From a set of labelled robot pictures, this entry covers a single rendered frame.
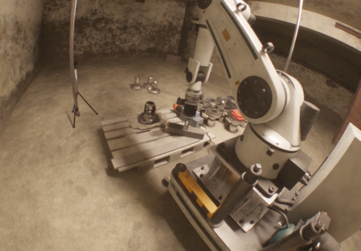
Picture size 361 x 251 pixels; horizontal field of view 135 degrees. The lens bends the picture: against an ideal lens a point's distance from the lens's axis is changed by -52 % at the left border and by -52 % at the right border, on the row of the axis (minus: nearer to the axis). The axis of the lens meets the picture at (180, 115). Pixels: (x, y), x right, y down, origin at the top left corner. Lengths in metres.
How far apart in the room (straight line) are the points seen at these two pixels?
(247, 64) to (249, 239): 1.01
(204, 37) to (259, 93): 0.78
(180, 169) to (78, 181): 0.96
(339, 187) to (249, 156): 0.59
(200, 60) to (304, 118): 0.96
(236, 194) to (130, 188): 0.97
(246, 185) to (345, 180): 0.59
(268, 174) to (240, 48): 0.70
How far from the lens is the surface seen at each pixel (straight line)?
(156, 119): 1.90
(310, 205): 1.08
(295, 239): 0.70
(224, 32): 0.96
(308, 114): 0.92
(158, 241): 1.24
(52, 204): 1.53
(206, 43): 1.36
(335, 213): 1.10
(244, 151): 0.92
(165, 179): 1.40
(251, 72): 0.80
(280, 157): 0.86
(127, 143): 1.60
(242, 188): 0.66
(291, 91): 0.91
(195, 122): 1.90
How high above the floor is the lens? 1.21
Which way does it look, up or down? 30 degrees down
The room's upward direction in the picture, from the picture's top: 11 degrees clockwise
